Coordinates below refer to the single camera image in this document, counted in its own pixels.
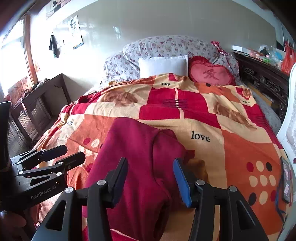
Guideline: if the white upholstered chair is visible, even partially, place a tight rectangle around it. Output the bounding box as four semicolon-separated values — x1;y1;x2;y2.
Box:
276;64;295;164

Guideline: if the red heart-shaped cushion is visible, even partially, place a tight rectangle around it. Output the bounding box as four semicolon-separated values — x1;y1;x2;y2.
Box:
188;56;235;85

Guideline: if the wall calendar poster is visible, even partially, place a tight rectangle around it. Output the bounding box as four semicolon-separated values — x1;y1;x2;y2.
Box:
69;15;84;49

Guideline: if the dark wooden side cabinet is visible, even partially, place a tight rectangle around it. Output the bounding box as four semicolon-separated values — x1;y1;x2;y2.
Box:
8;74;71;157

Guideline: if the dark cloth hanging on wall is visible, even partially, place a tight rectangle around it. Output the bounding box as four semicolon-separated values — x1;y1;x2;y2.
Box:
49;33;60;58

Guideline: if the dark carved wooden headboard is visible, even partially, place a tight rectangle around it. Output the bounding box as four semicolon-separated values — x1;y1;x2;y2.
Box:
233;51;289;121

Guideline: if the smartphone on bed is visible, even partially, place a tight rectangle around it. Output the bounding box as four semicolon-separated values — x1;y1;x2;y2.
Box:
280;157;291;204

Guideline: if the maroon knit garment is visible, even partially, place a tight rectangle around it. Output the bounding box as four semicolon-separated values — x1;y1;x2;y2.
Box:
85;118;186;240

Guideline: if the white pillow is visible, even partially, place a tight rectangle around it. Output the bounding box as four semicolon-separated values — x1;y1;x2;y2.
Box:
138;55;189;78

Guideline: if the floral quilt bundle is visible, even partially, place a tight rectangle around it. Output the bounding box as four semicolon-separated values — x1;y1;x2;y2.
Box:
103;35;239;84

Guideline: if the red plastic bag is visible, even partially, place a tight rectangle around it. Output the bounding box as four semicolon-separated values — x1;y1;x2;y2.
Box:
281;46;296;74

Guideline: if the person's left hand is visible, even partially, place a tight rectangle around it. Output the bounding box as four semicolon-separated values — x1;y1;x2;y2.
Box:
1;211;27;240

